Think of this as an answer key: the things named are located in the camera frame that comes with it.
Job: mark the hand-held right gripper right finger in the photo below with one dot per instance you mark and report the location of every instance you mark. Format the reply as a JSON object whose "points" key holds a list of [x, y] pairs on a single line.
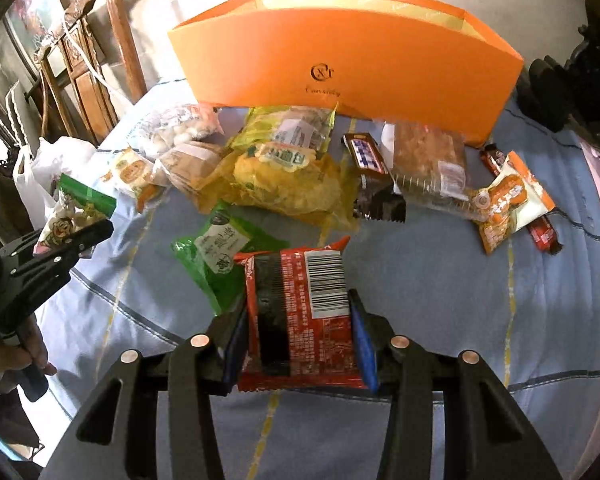
{"points": [[365, 345]]}

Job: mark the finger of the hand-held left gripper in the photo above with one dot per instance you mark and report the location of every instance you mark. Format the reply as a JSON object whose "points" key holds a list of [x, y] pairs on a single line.
{"points": [[45, 280], [70, 240]]}

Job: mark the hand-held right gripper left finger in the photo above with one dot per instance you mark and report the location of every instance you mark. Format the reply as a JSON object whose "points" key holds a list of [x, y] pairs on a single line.
{"points": [[235, 355]]}

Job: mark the green cartoon snack packet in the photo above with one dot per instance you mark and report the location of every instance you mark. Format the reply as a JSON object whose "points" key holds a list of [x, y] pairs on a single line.
{"points": [[75, 210]]}

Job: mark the red barcode snack packet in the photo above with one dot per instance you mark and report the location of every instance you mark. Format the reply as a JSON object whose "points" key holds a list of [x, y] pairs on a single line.
{"points": [[305, 320]]}

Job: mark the orange cardboard box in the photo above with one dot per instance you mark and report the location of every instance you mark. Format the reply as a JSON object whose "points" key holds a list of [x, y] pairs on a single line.
{"points": [[350, 65]]}

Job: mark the person's left hand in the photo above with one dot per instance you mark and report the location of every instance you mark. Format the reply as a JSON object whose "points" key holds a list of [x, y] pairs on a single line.
{"points": [[10, 360]]}

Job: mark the white plastic bag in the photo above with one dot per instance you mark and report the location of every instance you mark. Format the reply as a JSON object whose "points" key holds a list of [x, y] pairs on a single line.
{"points": [[55, 160]]}

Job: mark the blue checked tablecloth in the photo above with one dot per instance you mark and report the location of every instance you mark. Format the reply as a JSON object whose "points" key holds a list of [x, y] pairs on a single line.
{"points": [[430, 285]]}

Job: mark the small orange face packet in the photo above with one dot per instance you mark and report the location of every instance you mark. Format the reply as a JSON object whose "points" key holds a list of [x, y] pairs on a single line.
{"points": [[132, 175]]}

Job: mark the green white label packet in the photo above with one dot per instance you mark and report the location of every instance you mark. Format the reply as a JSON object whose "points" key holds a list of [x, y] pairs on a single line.
{"points": [[215, 252]]}

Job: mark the tan bread packet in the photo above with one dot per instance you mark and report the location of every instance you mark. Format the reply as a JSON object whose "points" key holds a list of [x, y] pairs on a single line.
{"points": [[190, 162]]}

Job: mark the clear packet of white nuts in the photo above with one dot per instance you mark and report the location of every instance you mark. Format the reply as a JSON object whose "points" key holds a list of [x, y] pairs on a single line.
{"points": [[175, 127]]}

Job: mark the brown carved wooden chair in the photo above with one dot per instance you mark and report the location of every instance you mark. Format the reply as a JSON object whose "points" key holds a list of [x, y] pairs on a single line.
{"points": [[90, 75]]}

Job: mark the brown chocolate bar packet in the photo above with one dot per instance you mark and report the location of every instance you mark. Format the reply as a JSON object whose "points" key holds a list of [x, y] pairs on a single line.
{"points": [[372, 175]]}

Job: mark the large yellow snack packet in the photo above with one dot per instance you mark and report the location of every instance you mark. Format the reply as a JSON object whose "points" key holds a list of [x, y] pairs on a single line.
{"points": [[290, 185]]}

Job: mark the clear brown cake packet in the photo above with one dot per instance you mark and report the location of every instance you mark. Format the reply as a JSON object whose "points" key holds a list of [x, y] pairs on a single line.
{"points": [[430, 170]]}

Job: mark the orange white snack packet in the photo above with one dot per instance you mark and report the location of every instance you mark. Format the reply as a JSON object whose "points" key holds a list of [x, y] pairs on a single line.
{"points": [[512, 202]]}

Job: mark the dark red snack bar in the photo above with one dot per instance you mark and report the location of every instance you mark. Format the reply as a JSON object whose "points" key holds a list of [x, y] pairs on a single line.
{"points": [[547, 232]]}

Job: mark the yellow green labelled packet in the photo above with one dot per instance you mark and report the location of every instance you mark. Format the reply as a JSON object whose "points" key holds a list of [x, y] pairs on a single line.
{"points": [[292, 130]]}

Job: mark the red figure framed painting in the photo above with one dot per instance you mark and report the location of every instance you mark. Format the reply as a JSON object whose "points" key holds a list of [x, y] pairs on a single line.
{"points": [[35, 10]]}

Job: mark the dark carved wooden bench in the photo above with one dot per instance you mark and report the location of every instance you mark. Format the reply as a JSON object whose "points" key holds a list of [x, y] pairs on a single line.
{"points": [[595, 85]]}

